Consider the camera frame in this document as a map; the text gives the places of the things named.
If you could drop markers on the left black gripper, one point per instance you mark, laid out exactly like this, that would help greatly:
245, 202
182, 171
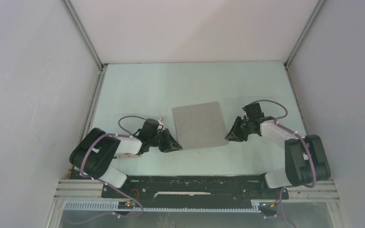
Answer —
170, 144

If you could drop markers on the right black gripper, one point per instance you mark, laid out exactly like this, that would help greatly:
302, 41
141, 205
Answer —
234, 135

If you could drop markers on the grey cloth napkin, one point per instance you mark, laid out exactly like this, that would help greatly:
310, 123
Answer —
200, 126

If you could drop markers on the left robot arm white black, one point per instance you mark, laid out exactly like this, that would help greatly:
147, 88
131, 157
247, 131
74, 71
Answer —
95, 153

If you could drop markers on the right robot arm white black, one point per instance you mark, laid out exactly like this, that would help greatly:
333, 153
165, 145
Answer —
304, 156

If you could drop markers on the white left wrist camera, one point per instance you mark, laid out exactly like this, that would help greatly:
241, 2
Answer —
161, 121

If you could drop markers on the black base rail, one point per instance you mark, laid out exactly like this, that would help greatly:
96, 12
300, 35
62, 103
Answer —
200, 192

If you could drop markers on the right aluminium frame post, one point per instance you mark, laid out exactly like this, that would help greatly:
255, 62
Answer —
306, 29

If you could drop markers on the aluminium frame post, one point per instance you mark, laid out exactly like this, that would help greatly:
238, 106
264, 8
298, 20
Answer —
306, 29
71, 11

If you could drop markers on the left aluminium frame post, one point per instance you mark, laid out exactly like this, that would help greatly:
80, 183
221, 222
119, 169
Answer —
71, 11

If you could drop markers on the white slotted cable duct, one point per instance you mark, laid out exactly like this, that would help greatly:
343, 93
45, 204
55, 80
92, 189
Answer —
127, 206

